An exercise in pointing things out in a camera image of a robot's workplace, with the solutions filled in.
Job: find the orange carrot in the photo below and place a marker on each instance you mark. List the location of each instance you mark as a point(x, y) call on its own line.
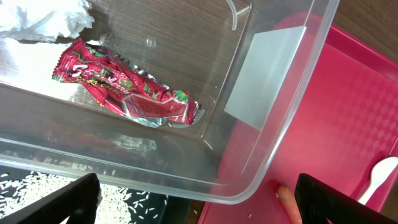
point(287, 198)

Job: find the white tissue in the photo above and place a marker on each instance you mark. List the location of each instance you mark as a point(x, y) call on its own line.
point(44, 20)

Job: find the white rice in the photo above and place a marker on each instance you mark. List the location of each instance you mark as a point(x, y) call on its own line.
point(118, 205)

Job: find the clear plastic bin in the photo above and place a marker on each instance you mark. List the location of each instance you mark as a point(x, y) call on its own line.
point(247, 63)

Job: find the black waste tray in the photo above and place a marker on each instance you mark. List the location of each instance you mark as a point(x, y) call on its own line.
point(149, 211)

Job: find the red serving tray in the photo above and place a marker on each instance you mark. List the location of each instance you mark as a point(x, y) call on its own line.
point(345, 124)

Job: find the white plastic spoon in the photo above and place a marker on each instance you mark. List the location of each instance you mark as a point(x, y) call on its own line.
point(379, 175)

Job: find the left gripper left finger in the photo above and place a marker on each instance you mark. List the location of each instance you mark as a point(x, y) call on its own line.
point(76, 202)

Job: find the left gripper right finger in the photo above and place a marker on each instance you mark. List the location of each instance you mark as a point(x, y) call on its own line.
point(318, 203)

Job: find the red snack wrapper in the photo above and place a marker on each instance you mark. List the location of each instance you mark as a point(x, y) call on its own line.
point(124, 88)

